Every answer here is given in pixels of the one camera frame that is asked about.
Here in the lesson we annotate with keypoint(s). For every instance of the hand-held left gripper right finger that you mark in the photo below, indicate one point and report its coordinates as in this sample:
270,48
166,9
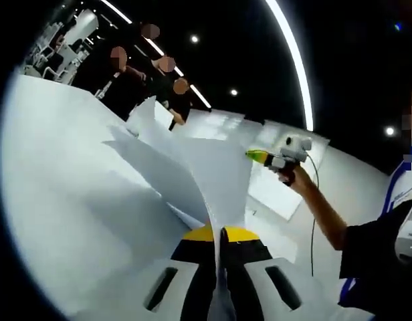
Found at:
249,277

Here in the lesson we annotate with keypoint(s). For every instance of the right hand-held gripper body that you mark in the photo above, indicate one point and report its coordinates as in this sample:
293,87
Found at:
294,148

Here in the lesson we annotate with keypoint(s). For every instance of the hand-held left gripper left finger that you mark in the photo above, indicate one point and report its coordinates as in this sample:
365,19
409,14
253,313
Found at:
192,277

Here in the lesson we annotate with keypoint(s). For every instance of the white printing paper sheet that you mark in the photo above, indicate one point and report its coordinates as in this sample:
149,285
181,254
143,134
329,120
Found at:
283,187

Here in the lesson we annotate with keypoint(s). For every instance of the person's right hand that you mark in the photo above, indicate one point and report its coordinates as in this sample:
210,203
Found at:
301,179

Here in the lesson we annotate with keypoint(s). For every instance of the curved ceiling light strip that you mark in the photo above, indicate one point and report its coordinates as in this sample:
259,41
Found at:
298,67

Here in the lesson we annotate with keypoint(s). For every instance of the person's black shirt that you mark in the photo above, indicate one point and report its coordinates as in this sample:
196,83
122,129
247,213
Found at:
370,261

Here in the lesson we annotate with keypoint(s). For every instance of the white wearable neck device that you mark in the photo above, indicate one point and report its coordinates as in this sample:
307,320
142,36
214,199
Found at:
408,237

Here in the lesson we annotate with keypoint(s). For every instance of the straight ceiling light strip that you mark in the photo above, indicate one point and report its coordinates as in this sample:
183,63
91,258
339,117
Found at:
152,45

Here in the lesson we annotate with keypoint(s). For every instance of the row of white office chairs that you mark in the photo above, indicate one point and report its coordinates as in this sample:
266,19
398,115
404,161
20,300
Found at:
53,63

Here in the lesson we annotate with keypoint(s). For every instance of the blue white wall poster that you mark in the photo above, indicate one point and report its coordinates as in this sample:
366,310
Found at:
401,180

